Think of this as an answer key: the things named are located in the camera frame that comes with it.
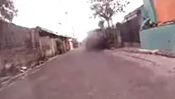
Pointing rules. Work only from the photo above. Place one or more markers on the row of low houses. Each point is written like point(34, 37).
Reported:
point(52, 41)

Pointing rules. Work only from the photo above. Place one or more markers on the teal wall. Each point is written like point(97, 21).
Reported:
point(164, 38)

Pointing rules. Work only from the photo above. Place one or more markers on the grey roadside verge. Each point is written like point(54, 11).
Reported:
point(9, 79)

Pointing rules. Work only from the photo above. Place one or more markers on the dark vehicle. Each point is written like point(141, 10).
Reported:
point(94, 39)

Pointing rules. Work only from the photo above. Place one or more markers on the old grey wall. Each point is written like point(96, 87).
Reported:
point(4, 48)

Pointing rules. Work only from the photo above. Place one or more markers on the dark fence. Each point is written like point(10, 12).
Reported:
point(131, 28)

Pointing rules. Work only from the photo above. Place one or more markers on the concrete kerb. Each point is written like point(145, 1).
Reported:
point(156, 52)

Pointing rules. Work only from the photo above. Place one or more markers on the grey asphalt road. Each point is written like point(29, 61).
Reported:
point(90, 82)

